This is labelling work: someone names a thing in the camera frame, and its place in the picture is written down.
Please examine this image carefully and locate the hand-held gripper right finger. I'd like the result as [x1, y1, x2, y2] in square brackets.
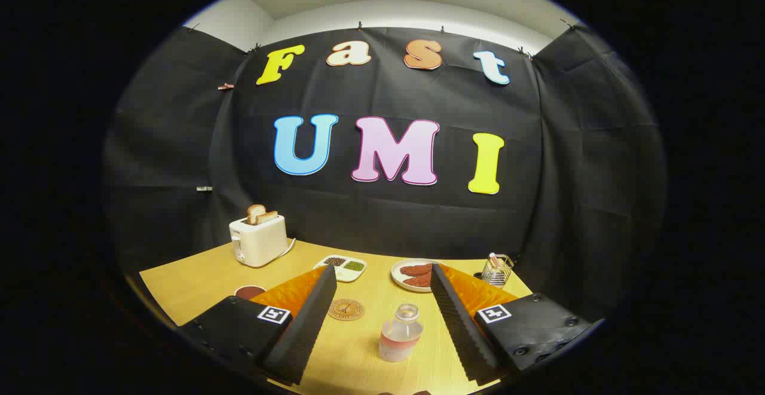
[430, 264, 604, 387]

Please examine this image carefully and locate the wire holder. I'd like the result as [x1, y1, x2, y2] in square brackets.
[482, 253, 515, 288]

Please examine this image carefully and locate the white toaster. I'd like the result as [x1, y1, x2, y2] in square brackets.
[229, 215, 287, 268]

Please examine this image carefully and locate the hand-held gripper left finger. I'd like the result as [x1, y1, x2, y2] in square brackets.
[179, 265, 338, 387]

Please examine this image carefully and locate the white round plate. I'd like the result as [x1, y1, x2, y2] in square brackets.
[391, 258, 440, 293]

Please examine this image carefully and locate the white divided seasoning dish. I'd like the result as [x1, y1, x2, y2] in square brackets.
[313, 255, 368, 283]

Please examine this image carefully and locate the clear plastic juice bottle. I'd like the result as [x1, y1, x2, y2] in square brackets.
[378, 303, 424, 363]

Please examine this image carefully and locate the round wooden coaster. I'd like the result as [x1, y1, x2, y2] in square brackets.
[328, 298, 365, 321]

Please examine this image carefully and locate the wooden table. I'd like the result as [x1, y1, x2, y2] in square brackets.
[139, 238, 534, 395]

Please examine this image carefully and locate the black backdrop cloth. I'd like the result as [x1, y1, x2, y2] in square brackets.
[102, 22, 667, 324]

